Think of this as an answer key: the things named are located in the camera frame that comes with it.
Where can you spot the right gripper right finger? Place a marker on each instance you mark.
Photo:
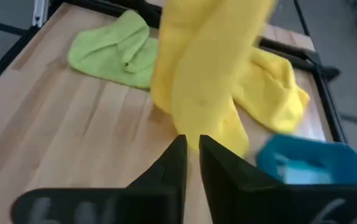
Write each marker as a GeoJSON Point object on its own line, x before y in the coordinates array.
{"type": "Point", "coordinates": [228, 186]}

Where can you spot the teal plastic bin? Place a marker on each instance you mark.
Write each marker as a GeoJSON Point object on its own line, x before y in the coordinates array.
{"type": "Point", "coordinates": [337, 158]}

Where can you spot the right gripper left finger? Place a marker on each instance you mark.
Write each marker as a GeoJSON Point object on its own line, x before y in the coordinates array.
{"type": "Point", "coordinates": [166, 193]}

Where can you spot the yellow microfiber towel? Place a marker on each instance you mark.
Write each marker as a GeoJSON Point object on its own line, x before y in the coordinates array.
{"type": "Point", "coordinates": [271, 93]}
{"type": "Point", "coordinates": [203, 77]}

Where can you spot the lime green microfiber towel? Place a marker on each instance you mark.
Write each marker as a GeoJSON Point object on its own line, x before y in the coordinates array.
{"type": "Point", "coordinates": [110, 53]}

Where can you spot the silver aluminium post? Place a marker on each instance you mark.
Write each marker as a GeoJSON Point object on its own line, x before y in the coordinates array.
{"type": "Point", "coordinates": [40, 12]}

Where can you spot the light blue microfiber towel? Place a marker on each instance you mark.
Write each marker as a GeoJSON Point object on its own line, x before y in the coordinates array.
{"type": "Point", "coordinates": [303, 177]}

